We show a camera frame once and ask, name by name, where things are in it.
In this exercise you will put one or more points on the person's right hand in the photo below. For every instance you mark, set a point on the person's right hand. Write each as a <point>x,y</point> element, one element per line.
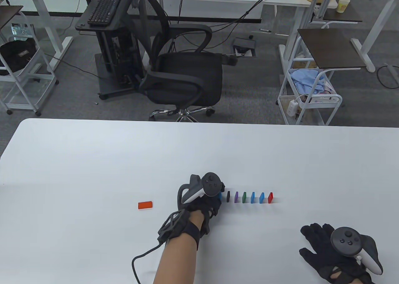
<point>314,237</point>

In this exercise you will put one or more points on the person's left hand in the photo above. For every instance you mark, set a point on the person's left hand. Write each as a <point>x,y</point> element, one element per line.
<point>215,207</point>

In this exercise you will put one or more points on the grey white hand controller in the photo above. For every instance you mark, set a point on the grey white hand controller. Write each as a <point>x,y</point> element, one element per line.
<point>212,184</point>
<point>346,242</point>

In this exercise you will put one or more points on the red domino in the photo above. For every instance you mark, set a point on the red domino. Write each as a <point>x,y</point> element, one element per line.
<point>270,198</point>

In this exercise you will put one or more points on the orange domino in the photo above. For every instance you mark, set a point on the orange domino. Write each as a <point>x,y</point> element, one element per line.
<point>145,205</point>

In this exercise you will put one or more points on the person's left forearm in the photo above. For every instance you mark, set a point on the person's left forearm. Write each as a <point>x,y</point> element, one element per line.
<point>180,259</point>

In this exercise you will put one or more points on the white power strip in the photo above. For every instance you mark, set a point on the white power strip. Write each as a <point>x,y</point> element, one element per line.
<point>292,107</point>

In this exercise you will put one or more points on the black mesh office chair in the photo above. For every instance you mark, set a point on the black mesh office chair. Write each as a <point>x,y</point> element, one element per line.
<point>187,75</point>

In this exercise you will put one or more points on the light blue cloth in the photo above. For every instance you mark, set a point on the light blue cloth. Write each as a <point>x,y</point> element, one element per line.
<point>305,78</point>

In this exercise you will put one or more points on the grey floor socket box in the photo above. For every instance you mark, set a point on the grey floor socket box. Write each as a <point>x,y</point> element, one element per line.
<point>244,43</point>

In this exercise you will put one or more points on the black computer cart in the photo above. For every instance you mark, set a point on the black computer cart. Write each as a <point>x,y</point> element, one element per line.
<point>115,46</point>

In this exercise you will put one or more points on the white cart with brown top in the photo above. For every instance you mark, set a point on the white cart with brown top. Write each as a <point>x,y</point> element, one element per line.
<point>9,15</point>
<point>330,48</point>

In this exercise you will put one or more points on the dark brown side tabletop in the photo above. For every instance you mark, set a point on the dark brown side tabletop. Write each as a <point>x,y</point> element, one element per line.
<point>343,17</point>

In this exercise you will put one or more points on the black keyboard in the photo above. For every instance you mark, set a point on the black keyboard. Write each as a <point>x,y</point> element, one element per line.
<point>104,7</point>

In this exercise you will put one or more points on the yellow paper cup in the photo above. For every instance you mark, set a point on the yellow paper cup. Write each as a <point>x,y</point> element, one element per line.
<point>343,5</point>

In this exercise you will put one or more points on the black bag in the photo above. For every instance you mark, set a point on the black bag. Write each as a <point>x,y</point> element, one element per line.
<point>17,54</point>

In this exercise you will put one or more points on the clear plastic packet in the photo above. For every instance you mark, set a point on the clear plastic packet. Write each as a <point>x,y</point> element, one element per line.
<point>21,31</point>

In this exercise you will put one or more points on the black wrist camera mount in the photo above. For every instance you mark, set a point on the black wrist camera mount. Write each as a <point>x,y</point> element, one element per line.
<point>174,226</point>

